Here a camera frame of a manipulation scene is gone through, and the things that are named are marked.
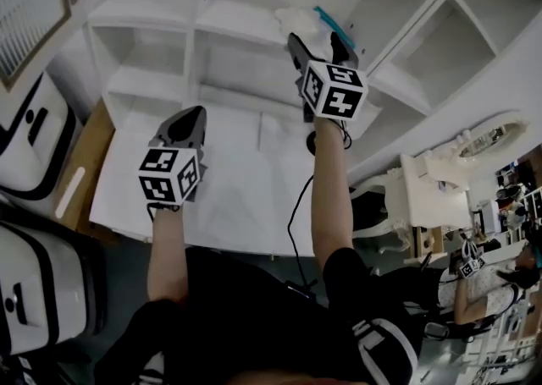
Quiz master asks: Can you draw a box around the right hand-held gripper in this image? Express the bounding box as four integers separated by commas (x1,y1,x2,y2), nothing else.
287,31,368,122

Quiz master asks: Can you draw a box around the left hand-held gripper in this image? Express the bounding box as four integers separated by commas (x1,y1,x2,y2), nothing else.
138,106,209,207

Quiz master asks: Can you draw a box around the white shelf unit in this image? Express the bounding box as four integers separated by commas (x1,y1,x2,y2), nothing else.
86,0,542,181

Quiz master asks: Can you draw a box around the person's right forearm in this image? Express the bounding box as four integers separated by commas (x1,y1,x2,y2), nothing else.
311,118,355,275

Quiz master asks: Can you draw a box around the person's left forearm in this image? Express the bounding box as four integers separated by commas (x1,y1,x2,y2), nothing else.
146,203,190,305

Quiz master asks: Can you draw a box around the white desk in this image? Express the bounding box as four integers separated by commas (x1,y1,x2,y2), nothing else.
88,97,369,257

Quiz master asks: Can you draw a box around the brown cardboard box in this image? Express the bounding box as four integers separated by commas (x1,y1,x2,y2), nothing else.
54,97,118,234

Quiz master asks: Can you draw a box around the white and black robot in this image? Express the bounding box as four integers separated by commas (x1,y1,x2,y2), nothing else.
0,220,108,357
0,72,78,203

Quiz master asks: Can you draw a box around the cream ornate vanity table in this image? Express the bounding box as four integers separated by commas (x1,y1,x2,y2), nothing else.
351,110,530,258

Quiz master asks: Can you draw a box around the oval cream framed mirror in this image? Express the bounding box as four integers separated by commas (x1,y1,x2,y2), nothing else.
459,120,526,160

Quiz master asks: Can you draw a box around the white louvred window shutter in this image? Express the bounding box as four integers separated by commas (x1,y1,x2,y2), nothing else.
0,0,101,92

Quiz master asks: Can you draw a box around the person's black shirt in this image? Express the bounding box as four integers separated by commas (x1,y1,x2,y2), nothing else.
95,245,424,385

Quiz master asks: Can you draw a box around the small wooden box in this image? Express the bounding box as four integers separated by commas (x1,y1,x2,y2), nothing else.
412,226,448,260

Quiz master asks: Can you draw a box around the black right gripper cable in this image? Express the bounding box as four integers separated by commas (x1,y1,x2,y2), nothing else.
287,120,353,296

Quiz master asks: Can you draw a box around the white wire rack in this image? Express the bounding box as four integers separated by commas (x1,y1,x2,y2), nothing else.
461,298,542,385

